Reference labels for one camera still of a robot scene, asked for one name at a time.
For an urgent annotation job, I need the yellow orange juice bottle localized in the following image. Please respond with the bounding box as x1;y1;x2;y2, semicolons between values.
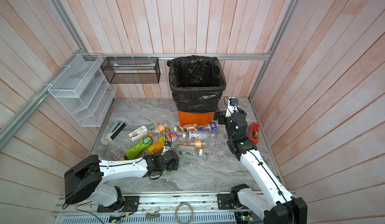
146;137;166;155

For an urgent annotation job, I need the green bottle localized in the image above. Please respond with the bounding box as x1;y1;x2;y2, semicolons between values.
121;133;153;161

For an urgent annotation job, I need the white cap clear bottle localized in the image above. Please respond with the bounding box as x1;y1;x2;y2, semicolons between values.
178;146;203;156

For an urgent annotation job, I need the orange label clear bottle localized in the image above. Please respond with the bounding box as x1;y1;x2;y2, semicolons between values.
180;139;207;149

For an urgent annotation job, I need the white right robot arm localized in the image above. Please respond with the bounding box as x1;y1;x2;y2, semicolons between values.
214;111;308;224

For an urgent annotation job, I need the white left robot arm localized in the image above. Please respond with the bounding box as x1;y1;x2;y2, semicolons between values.
64;150;179;212

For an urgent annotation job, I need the orange trash bin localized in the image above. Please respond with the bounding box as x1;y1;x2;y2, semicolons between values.
178;111;215;126

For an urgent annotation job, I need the red tape dispenser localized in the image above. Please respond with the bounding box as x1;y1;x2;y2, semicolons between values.
248;122;260;145

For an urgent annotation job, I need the clear long label bottle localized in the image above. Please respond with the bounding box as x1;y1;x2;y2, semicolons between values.
182;131;215;140

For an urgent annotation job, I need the small brown tea bottle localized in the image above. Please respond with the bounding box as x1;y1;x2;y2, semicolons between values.
174;123;199;132

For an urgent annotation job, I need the orange cap clear bottle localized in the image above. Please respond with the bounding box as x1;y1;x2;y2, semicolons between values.
148;123;167;134

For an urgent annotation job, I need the black trash bag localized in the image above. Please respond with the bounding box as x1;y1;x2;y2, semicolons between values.
167;55;226;114

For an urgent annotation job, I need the white stapler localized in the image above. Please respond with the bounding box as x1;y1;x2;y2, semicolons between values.
105;121;126;141

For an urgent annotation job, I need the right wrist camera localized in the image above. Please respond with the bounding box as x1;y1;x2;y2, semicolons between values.
225;97;239;117

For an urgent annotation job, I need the coiled white cable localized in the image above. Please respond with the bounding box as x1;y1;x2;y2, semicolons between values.
174;202;195;224

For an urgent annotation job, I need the black wire mesh basket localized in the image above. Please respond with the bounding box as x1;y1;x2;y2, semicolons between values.
101;56;161;84

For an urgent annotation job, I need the white wire mesh shelf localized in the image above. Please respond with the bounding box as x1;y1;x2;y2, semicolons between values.
49;54;116;127

